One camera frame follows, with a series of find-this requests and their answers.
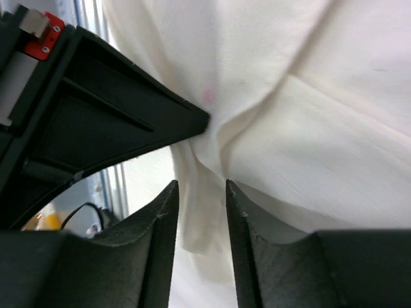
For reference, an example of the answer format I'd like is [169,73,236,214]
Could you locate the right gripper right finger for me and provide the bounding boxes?
[226,180,410,307]

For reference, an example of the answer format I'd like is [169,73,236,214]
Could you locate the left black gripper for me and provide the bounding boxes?
[1,6,77,167]

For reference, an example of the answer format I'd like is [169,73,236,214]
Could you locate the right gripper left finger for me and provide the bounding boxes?
[1,180,179,307]

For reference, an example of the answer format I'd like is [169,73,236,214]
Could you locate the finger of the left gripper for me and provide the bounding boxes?
[1,26,210,230]

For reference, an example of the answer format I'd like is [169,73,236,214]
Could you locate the white cloth napkin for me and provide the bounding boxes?
[103,1,410,307]

